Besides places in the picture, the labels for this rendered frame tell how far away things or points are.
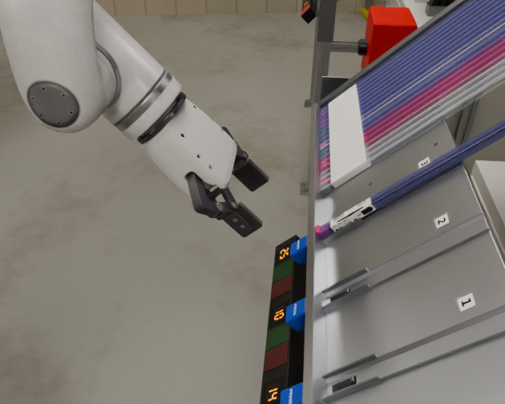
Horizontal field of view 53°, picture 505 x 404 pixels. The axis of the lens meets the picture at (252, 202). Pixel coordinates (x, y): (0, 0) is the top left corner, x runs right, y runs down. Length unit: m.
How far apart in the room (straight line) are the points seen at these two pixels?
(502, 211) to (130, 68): 0.67
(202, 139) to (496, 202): 0.58
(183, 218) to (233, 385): 0.70
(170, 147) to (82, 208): 1.44
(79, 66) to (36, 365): 1.14
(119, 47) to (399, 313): 0.38
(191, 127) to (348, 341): 0.28
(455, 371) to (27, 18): 0.44
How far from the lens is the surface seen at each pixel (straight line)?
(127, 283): 1.64
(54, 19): 0.46
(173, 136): 0.55
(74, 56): 0.46
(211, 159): 0.57
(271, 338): 0.63
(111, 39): 0.54
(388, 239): 0.58
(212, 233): 1.77
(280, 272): 0.70
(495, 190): 1.01
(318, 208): 0.69
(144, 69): 0.55
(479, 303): 0.47
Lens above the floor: 1.15
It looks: 37 degrees down
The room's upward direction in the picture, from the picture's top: straight up
